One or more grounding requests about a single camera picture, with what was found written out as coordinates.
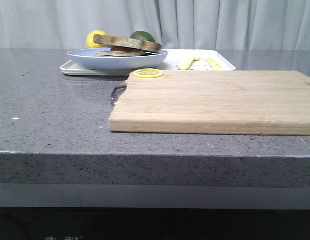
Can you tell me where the bread slice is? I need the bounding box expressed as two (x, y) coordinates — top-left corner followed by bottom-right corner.
(94, 49), (147, 57)
(94, 34), (162, 53)

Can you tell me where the light blue round plate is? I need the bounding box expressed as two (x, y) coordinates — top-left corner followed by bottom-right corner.
(68, 48), (168, 71)

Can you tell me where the cream rectangular tray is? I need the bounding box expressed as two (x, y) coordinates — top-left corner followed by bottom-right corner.
(60, 49), (236, 77)

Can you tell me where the lemon slice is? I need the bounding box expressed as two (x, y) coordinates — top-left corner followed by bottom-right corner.
(132, 68), (164, 79)

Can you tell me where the yellow plastic fork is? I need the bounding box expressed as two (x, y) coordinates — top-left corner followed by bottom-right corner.
(178, 56), (201, 71)

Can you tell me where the yellow plastic knife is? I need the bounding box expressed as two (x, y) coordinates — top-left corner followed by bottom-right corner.
(204, 58), (224, 71)

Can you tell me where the wooden cutting board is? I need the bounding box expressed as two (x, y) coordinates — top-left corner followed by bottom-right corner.
(109, 70), (310, 136)

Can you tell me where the fried egg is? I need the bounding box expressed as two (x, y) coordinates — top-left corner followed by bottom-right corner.
(110, 46), (132, 52)

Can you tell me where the green lime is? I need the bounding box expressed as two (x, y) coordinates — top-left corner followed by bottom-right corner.
(130, 30), (156, 43)

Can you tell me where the yellow lemon rear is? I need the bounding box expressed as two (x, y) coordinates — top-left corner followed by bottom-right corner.
(86, 30), (107, 49)

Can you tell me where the white curtain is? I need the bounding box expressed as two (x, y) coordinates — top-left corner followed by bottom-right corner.
(0, 0), (310, 51)

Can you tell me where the metal cutting board handle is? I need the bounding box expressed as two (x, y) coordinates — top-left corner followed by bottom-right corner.
(110, 80), (128, 106)

